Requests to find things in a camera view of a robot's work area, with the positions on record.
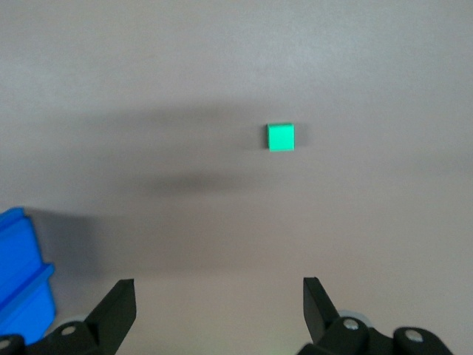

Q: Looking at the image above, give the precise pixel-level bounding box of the blue plastic storage bin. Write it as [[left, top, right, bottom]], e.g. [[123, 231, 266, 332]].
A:
[[0, 206, 58, 347]]

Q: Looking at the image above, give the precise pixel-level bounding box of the brown table mat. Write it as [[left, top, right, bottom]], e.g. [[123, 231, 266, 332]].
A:
[[0, 0, 473, 355]]

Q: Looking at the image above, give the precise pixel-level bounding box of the small green cube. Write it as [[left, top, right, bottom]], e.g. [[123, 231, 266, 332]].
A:
[[265, 122, 298, 153]]

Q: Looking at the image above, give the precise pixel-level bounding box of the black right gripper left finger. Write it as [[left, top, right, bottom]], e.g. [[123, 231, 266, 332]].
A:
[[0, 279, 137, 355]]

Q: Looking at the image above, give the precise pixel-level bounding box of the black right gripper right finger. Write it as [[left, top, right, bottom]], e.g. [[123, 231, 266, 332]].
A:
[[297, 276, 456, 355]]

